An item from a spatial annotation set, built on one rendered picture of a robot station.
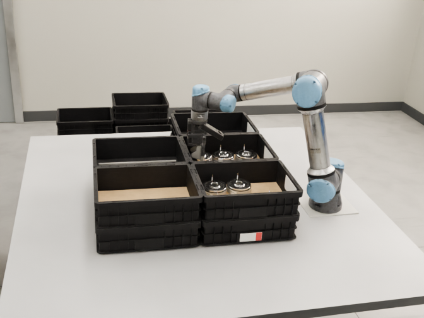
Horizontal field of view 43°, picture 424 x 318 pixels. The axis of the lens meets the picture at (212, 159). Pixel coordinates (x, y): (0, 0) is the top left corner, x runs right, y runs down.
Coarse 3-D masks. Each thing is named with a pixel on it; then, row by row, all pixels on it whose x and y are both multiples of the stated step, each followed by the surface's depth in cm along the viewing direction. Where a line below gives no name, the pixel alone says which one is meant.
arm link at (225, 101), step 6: (228, 90) 236; (210, 96) 231; (216, 96) 230; (222, 96) 230; (228, 96) 230; (234, 96) 236; (210, 102) 231; (216, 102) 230; (222, 102) 229; (228, 102) 228; (234, 102) 231; (210, 108) 233; (216, 108) 231; (222, 108) 230; (228, 108) 229; (234, 108) 233
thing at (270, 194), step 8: (248, 160) 233; (256, 160) 233; (264, 160) 234; (272, 160) 234; (280, 160) 234; (192, 168) 222; (288, 176) 222; (200, 184) 210; (296, 184) 215; (264, 192) 207; (272, 192) 207; (280, 192) 208; (288, 192) 208; (296, 192) 209; (208, 200) 202; (216, 200) 203; (224, 200) 203; (232, 200) 204; (240, 200) 205; (248, 200) 206
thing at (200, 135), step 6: (192, 120) 239; (192, 126) 239; (198, 126) 240; (192, 132) 241; (198, 132) 241; (204, 132) 241; (192, 138) 240; (198, 138) 241; (204, 138) 241; (192, 144) 241; (198, 144) 242
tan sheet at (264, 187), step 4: (252, 184) 234; (256, 184) 234; (260, 184) 235; (264, 184) 235; (268, 184) 235; (272, 184) 235; (276, 184) 235; (252, 188) 231; (256, 188) 231; (260, 188) 231; (264, 188) 232; (268, 188) 232; (272, 188) 232; (276, 188) 232; (252, 192) 227; (256, 192) 228
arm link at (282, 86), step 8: (304, 72) 224; (264, 80) 235; (272, 80) 232; (280, 80) 230; (288, 80) 228; (296, 80) 225; (328, 80) 220; (232, 88) 239; (240, 88) 238; (248, 88) 236; (256, 88) 234; (264, 88) 232; (272, 88) 231; (280, 88) 229; (288, 88) 228; (240, 96) 238; (248, 96) 237; (256, 96) 236; (264, 96) 235; (272, 96) 234
